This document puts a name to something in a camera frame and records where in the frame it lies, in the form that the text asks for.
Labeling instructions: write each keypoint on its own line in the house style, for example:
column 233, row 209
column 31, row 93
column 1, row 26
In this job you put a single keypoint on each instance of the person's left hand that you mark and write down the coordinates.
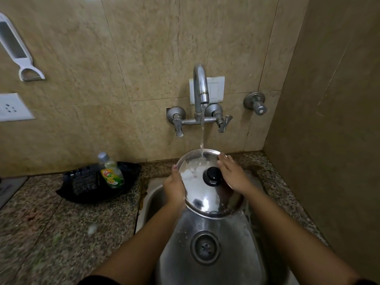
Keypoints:
column 173, row 189

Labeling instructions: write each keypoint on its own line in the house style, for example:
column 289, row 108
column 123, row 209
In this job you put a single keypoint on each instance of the person's right hand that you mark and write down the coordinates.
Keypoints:
column 236, row 176

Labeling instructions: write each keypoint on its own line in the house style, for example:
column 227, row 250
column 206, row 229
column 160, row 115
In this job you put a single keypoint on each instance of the person's right fingers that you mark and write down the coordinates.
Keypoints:
column 224, row 163

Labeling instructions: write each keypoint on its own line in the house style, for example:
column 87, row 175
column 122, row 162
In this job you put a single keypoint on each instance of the person's left thumb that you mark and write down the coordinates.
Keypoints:
column 175, row 173

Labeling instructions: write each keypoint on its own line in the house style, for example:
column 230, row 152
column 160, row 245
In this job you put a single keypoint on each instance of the steel pot lid black knob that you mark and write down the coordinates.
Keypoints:
column 207, row 186

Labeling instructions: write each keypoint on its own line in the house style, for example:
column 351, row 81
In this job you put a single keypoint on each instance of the person's left forearm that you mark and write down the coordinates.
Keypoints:
column 139, row 246

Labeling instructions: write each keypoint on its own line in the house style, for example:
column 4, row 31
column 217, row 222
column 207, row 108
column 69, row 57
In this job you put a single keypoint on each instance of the person's right forearm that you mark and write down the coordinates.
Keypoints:
column 299, row 237

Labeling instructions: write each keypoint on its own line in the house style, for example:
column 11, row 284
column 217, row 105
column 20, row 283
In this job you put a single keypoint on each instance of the dish soap bottle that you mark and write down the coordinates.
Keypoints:
column 111, row 172

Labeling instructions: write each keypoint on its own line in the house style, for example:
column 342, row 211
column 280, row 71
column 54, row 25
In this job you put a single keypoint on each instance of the stainless steel sink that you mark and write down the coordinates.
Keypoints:
column 207, row 240

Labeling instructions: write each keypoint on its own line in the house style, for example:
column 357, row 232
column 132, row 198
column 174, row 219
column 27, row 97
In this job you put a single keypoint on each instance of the sink drain strainer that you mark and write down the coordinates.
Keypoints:
column 205, row 248

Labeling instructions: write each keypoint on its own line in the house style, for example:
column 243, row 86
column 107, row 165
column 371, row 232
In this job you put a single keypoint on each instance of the black plastic tray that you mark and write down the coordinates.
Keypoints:
column 92, row 186

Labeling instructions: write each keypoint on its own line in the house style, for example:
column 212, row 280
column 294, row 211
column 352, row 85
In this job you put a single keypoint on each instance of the dark scrub pad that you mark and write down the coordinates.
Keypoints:
column 84, row 182

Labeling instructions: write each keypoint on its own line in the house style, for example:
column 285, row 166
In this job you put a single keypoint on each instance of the white peeler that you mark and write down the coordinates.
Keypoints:
column 16, row 48

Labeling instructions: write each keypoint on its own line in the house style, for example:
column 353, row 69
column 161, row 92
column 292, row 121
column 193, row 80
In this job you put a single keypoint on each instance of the chrome wall faucet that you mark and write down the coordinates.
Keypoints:
column 200, row 106

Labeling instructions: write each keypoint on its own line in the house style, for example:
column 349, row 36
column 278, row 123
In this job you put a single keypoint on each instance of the chrome wall valve knob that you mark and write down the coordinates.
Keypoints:
column 256, row 103

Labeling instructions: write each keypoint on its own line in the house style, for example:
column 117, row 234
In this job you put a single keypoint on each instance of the white wall switch plate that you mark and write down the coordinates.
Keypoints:
column 215, row 89

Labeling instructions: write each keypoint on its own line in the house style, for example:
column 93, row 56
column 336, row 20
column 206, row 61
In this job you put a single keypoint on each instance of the white wall socket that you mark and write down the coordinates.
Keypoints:
column 12, row 107

